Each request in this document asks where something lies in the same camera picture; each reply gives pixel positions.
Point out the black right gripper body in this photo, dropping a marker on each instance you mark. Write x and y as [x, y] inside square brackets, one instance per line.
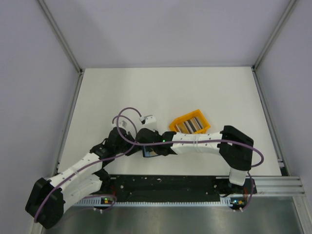
[156, 131]

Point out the black leather card holder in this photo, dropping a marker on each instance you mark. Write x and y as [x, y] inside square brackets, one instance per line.
[148, 149]

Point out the white silver credit card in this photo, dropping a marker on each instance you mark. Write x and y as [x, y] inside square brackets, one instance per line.
[149, 154]

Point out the yellow plastic bin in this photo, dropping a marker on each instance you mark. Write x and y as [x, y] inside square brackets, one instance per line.
[196, 113]

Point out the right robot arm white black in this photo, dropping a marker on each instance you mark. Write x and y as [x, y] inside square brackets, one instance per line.
[231, 144]

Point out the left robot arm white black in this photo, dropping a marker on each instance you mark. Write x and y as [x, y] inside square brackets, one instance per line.
[51, 197]

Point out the stack of cards in bin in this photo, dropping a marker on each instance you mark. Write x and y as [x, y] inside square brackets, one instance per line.
[191, 126]

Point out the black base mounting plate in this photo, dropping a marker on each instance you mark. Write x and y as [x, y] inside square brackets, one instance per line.
[172, 188]

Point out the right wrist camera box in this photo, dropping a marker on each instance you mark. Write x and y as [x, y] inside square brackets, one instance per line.
[149, 122]

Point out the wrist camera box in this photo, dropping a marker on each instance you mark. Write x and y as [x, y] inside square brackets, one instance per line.
[149, 122]
[121, 124]

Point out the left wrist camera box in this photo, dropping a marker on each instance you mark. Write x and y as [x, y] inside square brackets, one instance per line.
[121, 124]

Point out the grey slotted cable duct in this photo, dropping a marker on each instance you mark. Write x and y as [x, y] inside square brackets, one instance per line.
[104, 202]

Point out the aluminium frame post left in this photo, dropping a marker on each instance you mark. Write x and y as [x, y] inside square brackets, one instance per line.
[59, 35]

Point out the aluminium frame post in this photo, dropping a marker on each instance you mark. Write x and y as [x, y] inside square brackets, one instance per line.
[59, 35]
[275, 32]

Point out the aluminium frame rail front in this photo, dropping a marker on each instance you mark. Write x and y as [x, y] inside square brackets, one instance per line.
[277, 185]

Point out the aluminium frame post right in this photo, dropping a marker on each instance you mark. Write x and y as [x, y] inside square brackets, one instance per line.
[275, 32]

